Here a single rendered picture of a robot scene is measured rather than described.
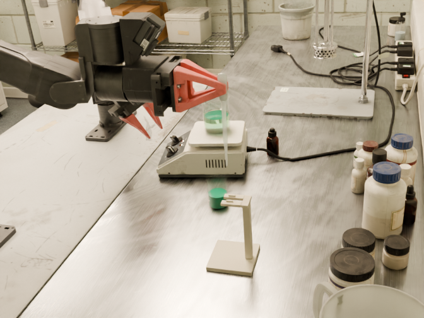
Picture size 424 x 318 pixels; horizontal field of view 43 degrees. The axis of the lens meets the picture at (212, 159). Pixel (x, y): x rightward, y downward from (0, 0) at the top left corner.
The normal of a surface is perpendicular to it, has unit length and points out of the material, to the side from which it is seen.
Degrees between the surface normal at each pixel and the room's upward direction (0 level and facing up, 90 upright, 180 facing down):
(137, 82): 89
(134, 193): 0
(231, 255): 0
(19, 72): 82
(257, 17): 90
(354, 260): 0
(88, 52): 90
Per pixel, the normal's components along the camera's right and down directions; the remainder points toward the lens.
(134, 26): -0.25, 0.46
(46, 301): -0.07, -0.88
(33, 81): 0.03, 0.43
